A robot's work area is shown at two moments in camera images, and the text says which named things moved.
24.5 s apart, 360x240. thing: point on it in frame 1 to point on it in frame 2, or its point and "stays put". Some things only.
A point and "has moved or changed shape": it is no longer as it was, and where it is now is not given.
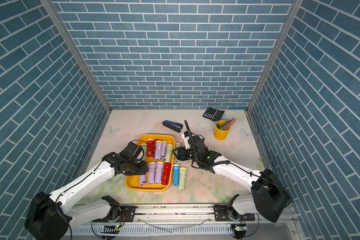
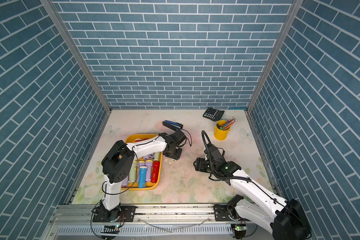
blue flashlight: x=176 y=171 to x=142 y=176
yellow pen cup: x=221 y=130 stays put
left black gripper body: x=137 y=168 to x=175 y=153
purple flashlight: x=151 y=172 has moved or changed shape
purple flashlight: x=142 y=179 to x=125 y=182
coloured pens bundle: x=231 y=121 stays put
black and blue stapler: x=174 y=126 stays put
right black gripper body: x=186 y=154 to x=205 y=165
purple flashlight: x=159 y=172 to x=149 y=163
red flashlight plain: x=166 y=174 to x=155 y=171
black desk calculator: x=214 y=114 stays put
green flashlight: x=169 y=151 has moved or changed shape
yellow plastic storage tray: x=159 y=151 has moved or changed shape
